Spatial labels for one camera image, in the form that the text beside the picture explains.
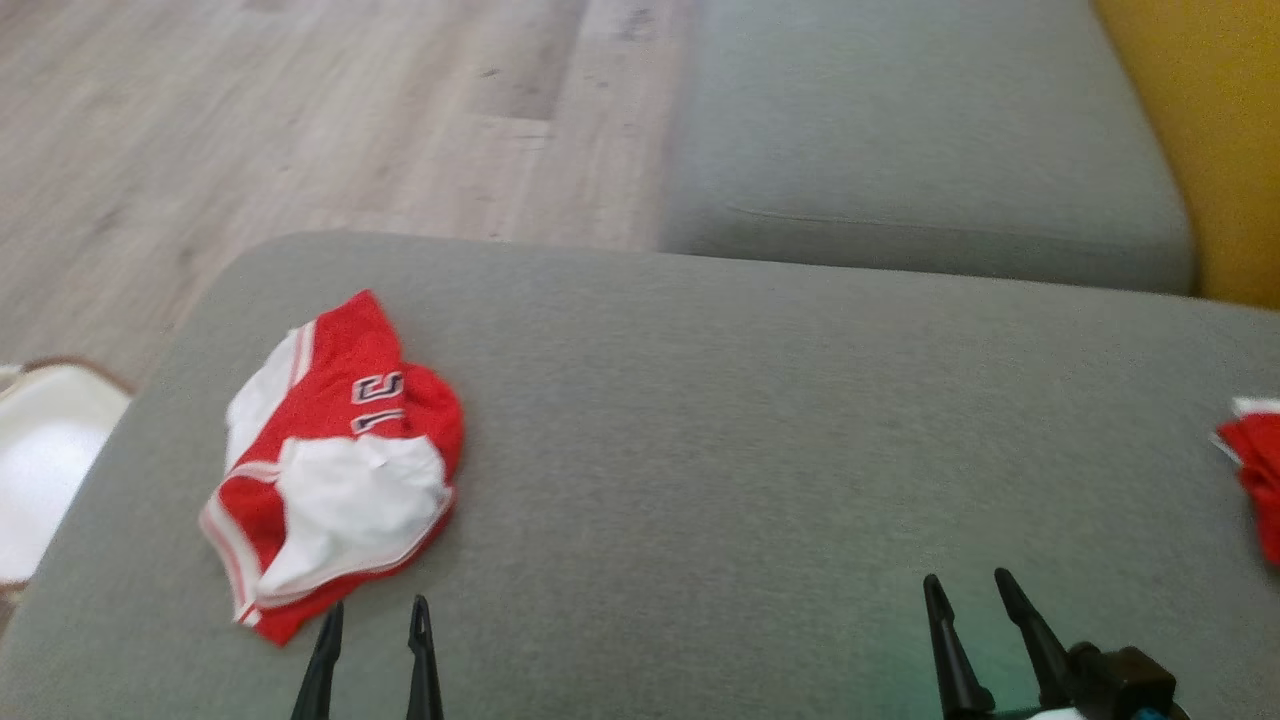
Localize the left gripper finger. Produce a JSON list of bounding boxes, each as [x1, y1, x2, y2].
[[405, 595, 446, 720], [290, 600, 346, 720]]

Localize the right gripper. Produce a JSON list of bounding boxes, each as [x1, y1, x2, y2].
[[922, 567, 1191, 720]]

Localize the red and white sports garment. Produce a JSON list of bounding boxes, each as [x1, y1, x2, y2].
[[198, 290, 466, 648]]

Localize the red garment with white hem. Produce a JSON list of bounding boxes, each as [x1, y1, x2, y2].
[[1212, 397, 1280, 568]]

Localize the white laundry basket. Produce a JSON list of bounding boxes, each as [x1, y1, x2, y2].
[[0, 358, 136, 601]]

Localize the large grey sofa cushion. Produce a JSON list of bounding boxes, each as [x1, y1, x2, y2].
[[0, 232, 1280, 720]]

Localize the small grey sofa cushion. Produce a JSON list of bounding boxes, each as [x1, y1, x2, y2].
[[660, 0, 1196, 296]]

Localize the yellow sofa backrest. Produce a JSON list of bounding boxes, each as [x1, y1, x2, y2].
[[1090, 0, 1280, 311]]

